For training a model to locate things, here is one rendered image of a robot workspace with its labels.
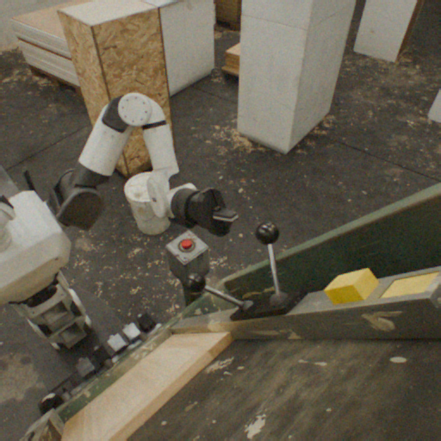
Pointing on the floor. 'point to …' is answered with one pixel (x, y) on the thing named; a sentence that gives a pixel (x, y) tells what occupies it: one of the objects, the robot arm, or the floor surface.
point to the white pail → (135, 185)
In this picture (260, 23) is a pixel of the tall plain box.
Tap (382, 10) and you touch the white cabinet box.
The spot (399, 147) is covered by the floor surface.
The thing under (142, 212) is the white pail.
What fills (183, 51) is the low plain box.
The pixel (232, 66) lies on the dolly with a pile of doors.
